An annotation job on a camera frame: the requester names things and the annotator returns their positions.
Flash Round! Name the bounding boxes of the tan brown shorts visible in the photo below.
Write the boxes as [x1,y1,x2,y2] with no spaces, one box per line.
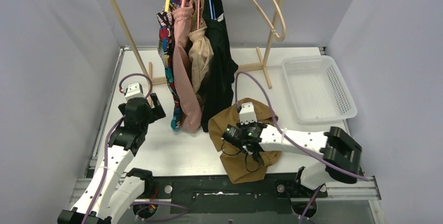
[207,98,283,184]

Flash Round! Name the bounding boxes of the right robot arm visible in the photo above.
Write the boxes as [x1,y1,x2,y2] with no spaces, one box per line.
[221,122,363,196]

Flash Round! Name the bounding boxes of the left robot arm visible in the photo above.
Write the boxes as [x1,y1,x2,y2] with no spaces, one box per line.
[57,93,166,223]

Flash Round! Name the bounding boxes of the pink shorts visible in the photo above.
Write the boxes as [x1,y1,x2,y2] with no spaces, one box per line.
[172,1,202,133]

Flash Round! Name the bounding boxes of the black shorts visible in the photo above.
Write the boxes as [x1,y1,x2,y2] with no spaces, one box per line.
[201,0,238,133]

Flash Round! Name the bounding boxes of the beige shorts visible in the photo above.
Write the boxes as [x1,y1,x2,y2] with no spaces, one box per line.
[188,0,214,107]

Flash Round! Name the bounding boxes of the colourful comic print shorts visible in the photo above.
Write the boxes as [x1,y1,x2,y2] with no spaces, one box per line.
[156,0,181,132]

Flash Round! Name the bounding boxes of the wooden clothes rack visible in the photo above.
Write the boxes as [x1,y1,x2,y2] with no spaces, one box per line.
[109,0,287,89]

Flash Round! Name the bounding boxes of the white plastic basket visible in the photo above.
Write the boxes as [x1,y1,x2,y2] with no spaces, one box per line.
[282,55,357,124]

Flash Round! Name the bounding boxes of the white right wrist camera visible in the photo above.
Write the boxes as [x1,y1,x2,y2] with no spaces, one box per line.
[239,102,258,126]

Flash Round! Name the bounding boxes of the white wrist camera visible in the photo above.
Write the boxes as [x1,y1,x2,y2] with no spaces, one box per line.
[124,82,144,101]
[239,102,258,126]

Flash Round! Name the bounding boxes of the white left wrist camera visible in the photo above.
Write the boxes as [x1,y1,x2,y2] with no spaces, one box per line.
[124,82,144,101]

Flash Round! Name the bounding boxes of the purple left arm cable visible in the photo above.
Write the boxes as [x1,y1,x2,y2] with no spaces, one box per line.
[81,73,189,224]

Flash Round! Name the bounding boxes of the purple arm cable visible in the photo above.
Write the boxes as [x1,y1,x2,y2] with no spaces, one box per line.
[235,71,369,224]
[81,73,189,224]

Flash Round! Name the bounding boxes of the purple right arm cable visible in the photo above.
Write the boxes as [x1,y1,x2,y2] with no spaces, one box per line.
[235,71,369,224]

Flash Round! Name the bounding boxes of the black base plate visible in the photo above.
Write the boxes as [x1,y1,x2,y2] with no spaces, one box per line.
[153,173,328,214]

